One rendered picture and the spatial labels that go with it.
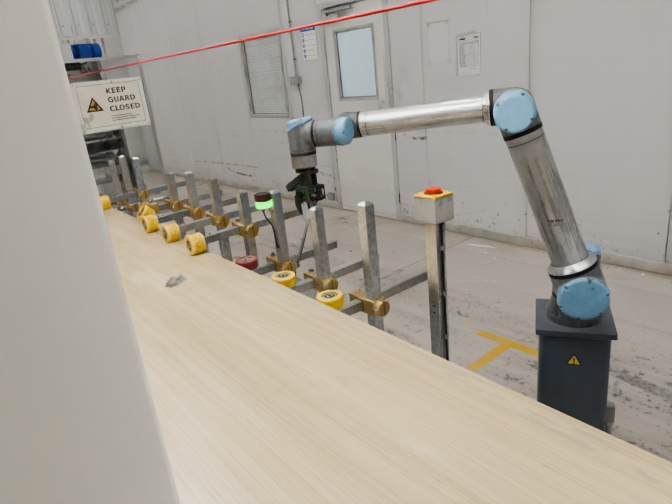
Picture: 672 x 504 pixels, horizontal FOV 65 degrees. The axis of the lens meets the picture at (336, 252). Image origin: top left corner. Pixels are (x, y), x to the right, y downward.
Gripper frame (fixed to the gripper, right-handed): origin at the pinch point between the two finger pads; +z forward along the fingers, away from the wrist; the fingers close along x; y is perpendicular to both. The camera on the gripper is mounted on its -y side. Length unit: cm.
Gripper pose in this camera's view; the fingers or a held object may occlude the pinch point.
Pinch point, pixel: (309, 221)
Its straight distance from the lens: 191.2
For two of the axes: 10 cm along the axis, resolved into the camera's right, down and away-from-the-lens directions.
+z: 1.1, 9.4, 3.3
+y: 6.2, 1.9, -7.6
